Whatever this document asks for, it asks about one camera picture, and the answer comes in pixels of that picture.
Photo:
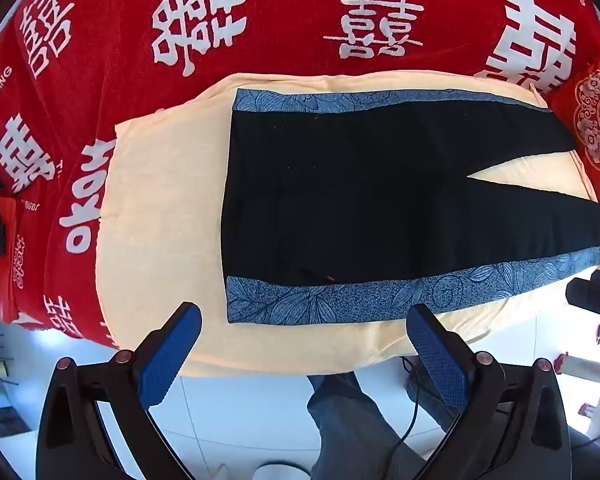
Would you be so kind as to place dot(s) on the white rack with red caps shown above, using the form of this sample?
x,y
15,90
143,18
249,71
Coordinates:
x,y
597,355

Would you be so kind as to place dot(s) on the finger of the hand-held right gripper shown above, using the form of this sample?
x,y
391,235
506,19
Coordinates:
x,y
587,297

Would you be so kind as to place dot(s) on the red floral pillow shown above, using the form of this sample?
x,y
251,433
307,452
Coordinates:
x,y
597,125

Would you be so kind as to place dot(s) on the red printed blanket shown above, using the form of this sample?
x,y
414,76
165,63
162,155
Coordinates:
x,y
130,50

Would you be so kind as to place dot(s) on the black pants with blue stripes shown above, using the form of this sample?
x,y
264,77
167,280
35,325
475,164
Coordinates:
x,y
360,195

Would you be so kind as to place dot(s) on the cream blanket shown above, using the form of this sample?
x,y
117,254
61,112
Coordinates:
x,y
155,200

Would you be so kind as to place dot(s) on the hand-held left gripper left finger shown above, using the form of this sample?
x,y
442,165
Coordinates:
x,y
172,350

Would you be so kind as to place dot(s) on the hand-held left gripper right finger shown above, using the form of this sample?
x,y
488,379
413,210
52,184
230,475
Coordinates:
x,y
437,355

